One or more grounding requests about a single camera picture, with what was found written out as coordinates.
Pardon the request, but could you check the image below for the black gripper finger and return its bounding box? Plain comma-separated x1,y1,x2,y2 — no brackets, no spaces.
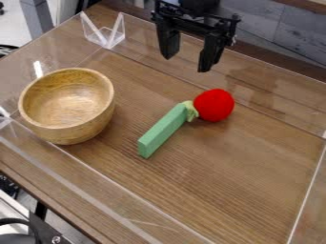
156,22,180,59
197,33,225,72

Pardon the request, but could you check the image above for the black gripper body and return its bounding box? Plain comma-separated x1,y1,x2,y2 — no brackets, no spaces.
151,0,240,46

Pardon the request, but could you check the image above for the green rectangular stick block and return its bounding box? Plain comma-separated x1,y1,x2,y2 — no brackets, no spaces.
137,103,187,158

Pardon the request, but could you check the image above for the brown wooden bowl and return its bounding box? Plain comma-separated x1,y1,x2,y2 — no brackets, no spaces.
17,68,114,145

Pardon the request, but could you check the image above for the red plush strawberry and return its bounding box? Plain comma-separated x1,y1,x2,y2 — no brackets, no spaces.
181,89,235,122

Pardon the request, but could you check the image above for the clear acrylic tray wall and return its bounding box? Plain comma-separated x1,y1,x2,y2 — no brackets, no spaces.
0,9,326,244

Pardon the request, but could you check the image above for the black metal bracket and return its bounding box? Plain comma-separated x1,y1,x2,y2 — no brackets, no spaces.
28,213,72,244

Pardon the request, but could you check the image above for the black cable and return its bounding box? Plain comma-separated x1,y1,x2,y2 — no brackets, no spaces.
0,217,36,244

